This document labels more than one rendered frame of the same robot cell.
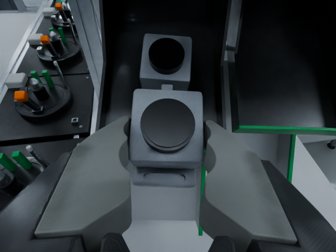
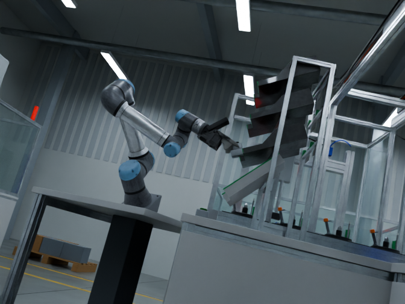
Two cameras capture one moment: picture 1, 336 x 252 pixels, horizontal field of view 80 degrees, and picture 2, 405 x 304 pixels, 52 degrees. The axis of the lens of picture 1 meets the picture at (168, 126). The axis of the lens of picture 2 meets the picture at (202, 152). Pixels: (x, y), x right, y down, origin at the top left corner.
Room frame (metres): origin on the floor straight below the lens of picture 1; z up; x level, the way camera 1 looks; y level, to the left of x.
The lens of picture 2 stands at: (0.49, -1.90, 0.73)
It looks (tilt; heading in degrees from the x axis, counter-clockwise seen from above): 14 degrees up; 107
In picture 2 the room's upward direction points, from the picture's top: 14 degrees clockwise
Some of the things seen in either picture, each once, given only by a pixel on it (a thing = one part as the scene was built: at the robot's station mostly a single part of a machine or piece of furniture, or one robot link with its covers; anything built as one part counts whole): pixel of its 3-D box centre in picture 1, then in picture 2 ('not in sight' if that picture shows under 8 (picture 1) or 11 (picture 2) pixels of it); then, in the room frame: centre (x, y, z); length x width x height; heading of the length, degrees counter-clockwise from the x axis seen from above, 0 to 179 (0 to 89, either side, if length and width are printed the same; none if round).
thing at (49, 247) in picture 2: not in sight; (58, 251); (-3.65, 4.84, 0.20); 1.20 x 0.80 x 0.41; 5
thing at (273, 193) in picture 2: not in sight; (282, 146); (0.24, 0.50, 1.46); 0.03 x 0.03 x 1.00; 13
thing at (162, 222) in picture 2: not in sight; (141, 218); (-0.38, 0.19, 0.84); 0.90 x 0.70 x 0.03; 75
